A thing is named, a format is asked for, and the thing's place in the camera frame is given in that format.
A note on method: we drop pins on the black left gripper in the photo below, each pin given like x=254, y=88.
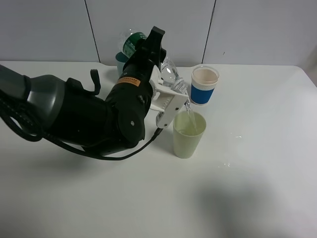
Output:
x=148, y=53

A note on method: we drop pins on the clear water bottle green label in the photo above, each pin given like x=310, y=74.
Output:
x=127, y=42

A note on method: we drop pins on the light green plastic cup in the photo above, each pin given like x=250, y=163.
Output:
x=187, y=133

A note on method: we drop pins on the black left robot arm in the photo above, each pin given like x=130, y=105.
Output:
x=77, y=120

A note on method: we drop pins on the teal plastic cup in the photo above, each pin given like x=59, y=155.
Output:
x=121, y=59

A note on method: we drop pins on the blue sleeve paper cup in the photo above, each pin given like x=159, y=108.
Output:
x=203, y=82

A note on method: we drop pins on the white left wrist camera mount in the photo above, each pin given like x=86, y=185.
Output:
x=167, y=99

